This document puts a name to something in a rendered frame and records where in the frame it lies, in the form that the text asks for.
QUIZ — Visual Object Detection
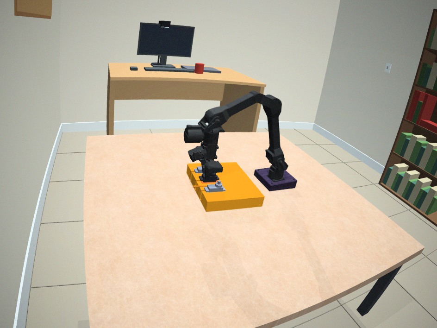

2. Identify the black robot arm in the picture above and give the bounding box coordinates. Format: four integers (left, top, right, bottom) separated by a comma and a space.
184, 90, 289, 182

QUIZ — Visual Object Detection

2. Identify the orange flat deck plate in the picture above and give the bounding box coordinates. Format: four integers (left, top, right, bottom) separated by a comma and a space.
186, 162, 264, 212

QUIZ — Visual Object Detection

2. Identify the dark grey micro servo with orange cable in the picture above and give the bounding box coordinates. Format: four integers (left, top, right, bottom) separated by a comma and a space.
193, 173, 219, 188

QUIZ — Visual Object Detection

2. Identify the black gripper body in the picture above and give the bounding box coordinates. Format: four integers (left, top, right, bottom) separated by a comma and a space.
201, 142, 223, 173

